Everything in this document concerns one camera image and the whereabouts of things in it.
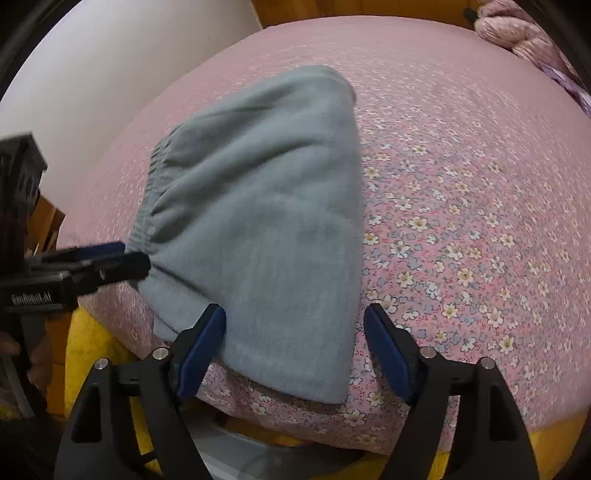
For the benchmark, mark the wooden bed headboard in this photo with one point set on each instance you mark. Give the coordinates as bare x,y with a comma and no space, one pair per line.
360,11

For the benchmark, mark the purple patterned cloth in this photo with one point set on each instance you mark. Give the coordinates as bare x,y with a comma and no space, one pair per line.
570,87

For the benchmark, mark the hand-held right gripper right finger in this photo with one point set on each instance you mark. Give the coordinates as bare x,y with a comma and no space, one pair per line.
390,355

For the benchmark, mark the wooden cabinet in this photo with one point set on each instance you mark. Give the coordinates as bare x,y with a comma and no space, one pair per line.
48,226

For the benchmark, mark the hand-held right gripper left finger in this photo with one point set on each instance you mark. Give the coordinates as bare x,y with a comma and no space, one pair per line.
203,350

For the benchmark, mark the person's left hand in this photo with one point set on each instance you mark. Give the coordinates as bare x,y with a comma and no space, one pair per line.
40,364

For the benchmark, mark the pink floral bed sheet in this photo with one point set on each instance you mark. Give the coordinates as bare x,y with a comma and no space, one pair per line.
461,184

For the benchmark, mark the yellow fleece blanket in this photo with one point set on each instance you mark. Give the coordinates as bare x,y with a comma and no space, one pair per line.
92,337

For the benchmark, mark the pink knitted blanket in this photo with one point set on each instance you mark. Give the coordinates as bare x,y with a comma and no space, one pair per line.
517,27

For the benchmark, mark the grey-green pants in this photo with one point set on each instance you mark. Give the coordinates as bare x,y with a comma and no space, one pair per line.
268,230

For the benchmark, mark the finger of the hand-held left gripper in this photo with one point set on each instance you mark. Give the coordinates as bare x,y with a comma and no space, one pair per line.
92,253
120,270

